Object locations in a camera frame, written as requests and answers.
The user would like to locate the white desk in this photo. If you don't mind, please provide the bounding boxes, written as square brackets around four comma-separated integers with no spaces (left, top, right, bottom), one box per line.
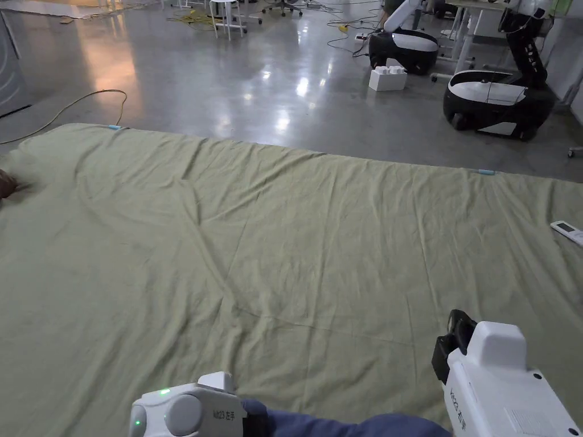
[432,0,515,84]

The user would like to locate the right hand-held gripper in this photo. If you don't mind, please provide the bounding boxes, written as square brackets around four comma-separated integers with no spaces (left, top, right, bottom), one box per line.
[432,309,583,437]

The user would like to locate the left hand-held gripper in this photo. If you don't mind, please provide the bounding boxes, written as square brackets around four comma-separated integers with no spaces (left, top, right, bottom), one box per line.
[129,370,270,437]

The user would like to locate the dark blue shirt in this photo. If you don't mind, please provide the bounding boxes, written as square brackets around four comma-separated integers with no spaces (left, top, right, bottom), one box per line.
[241,398,453,437]

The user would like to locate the white stool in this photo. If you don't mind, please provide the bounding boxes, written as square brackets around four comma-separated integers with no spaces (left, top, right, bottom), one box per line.
[209,0,249,41]

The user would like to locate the bed with pale green sheet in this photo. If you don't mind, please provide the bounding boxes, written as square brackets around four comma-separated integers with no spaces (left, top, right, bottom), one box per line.
[0,122,583,437]

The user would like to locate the washing machine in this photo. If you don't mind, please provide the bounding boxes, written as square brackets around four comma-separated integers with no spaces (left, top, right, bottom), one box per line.
[0,9,34,120]

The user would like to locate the white remote control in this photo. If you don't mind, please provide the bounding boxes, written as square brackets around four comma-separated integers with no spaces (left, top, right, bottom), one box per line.
[550,220,583,247]

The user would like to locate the office chair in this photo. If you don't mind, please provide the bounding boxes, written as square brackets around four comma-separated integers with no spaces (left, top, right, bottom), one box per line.
[261,0,305,18]

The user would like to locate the white foam box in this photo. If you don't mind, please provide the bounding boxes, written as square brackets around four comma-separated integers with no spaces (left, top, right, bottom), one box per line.
[368,65,408,92]

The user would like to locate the black and white robot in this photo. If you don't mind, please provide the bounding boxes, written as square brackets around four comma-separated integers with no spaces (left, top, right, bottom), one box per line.
[367,0,441,76]
[444,0,557,142]

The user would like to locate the yellow cable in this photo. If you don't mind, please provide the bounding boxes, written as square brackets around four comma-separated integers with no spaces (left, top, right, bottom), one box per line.
[0,89,129,146]

